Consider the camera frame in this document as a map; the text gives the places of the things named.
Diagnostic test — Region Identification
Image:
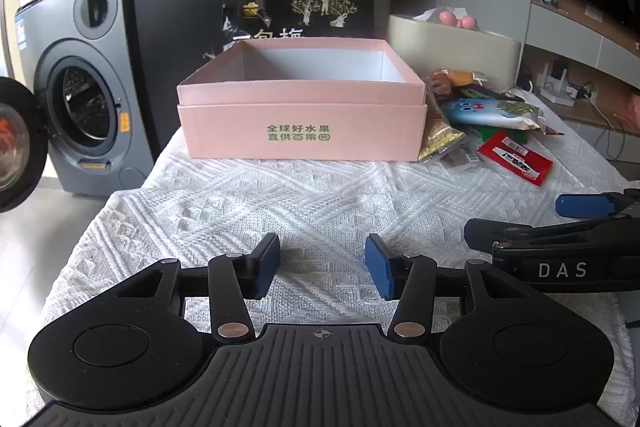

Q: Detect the orange snack packet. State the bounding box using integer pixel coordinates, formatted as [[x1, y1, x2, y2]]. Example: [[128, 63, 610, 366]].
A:
[[431, 68, 488, 101]]

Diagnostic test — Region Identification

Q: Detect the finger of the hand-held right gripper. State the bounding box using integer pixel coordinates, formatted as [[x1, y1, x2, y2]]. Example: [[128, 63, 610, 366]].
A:
[[556, 188, 640, 220], [464, 213, 640, 253]]

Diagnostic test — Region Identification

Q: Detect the blue cartoon snack packet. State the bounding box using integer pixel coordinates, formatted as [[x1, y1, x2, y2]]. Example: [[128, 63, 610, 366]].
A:
[[442, 96, 545, 134]]

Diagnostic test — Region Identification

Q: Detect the cream oval storage bin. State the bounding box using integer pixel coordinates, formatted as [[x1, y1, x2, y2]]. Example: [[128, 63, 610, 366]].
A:
[[387, 14, 523, 90]]

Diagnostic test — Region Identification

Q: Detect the grey washing machine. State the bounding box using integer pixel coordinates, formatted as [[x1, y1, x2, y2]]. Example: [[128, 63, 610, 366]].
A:
[[14, 0, 166, 196]]

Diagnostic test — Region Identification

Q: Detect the white tissue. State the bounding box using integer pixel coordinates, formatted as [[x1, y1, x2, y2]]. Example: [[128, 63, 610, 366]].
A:
[[412, 7, 468, 24]]

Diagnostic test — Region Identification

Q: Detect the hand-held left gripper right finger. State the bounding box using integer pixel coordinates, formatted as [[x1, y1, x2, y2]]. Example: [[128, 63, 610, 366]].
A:
[[364, 234, 532, 348]]

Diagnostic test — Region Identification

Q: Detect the black cable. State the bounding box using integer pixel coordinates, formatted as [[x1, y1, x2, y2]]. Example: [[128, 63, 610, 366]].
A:
[[594, 107, 640, 164]]

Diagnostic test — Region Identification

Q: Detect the red white-label snack packet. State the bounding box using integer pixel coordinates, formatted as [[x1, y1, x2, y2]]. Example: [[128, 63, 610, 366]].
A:
[[477, 130, 555, 186]]

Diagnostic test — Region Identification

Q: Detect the round washing machine door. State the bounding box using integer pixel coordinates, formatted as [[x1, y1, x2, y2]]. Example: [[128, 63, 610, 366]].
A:
[[0, 76, 51, 214]]

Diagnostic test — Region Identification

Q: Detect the white barcode snack packet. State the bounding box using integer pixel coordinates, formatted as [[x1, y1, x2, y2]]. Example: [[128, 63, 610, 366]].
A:
[[440, 146, 482, 171]]

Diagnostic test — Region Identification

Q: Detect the white wooden shelf cabinet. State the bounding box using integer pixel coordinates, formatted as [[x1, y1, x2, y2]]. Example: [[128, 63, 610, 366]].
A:
[[520, 0, 640, 168]]

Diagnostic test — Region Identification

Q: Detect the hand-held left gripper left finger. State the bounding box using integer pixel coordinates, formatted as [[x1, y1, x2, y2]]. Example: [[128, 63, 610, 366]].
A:
[[114, 233, 282, 347]]

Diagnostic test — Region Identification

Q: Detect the white router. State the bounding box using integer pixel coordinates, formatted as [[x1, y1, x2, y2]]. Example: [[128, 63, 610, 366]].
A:
[[537, 62, 577, 106]]

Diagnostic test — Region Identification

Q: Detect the dark tall cabinet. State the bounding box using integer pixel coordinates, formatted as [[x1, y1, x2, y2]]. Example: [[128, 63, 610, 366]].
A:
[[131, 0, 257, 148]]

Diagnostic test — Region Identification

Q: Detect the gold snack packet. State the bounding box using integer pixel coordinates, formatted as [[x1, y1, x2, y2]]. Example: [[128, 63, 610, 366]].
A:
[[417, 79, 467, 164]]

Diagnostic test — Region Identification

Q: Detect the green snack packet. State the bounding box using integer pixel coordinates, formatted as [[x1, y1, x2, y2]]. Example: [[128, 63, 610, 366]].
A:
[[470, 126, 507, 144]]

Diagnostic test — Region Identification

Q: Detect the white knitted tablecloth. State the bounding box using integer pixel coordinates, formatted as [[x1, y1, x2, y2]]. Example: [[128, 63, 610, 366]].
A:
[[40, 92, 638, 427]]

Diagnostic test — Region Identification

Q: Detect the pink cardboard box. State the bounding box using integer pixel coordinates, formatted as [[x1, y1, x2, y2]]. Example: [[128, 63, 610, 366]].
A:
[[176, 38, 428, 164]]

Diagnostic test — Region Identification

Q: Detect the black gold-print snack bag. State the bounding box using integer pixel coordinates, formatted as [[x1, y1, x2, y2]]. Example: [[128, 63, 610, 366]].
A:
[[202, 0, 377, 60]]

